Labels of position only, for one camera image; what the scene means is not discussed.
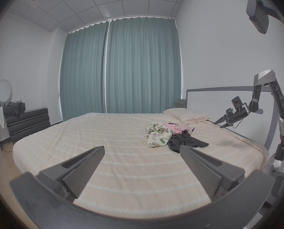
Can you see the cream pillow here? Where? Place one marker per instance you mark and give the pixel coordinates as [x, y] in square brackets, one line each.
[187, 117]

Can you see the black garment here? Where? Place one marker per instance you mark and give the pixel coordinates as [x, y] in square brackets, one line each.
[182, 141]

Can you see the blue-green curtain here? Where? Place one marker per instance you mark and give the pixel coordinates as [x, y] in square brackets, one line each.
[144, 68]
[84, 75]

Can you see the dark grey garment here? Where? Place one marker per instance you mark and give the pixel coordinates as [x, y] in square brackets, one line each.
[15, 107]

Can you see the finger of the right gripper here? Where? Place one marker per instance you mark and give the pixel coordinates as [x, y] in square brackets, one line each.
[227, 125]
[221, 120]

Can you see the bed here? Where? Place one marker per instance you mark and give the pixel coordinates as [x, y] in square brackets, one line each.
[108, 151]

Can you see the pink garment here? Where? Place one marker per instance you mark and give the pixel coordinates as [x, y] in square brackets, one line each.
[177, 129]

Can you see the white printed garment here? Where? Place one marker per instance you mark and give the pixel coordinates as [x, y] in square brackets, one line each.
[156, 137]

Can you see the round white mirror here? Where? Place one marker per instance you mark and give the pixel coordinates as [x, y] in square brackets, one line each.
[4, 92]

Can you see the black dressing table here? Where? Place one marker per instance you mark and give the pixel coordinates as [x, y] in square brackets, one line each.
[5, 111]

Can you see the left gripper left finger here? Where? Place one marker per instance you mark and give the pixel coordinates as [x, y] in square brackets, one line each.
[84, 169]

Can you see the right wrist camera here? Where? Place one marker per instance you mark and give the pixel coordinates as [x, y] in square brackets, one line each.
[237, 101]

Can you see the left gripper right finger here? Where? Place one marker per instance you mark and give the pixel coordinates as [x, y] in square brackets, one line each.
[201, 168]

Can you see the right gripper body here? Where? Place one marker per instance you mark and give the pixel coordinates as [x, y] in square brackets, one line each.
[237, 117]

